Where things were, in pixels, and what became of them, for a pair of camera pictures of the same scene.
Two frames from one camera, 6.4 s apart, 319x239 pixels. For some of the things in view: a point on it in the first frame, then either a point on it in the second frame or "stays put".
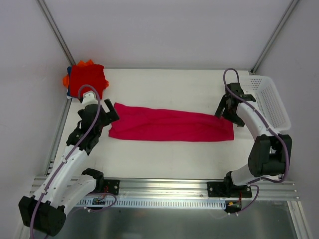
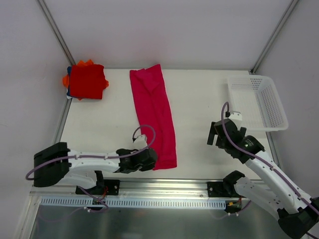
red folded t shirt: [92, 74] stays put
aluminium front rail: [190, 189] stays put
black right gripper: [230, 108] → [212, 134]
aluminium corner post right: [273, 37] stays put
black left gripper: [105, 117] → [151, 158]
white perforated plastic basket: [267, 100] stays put
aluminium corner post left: [56, 32] stays put
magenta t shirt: [148, 124] → [153, 110]
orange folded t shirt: [66, 81] stays put
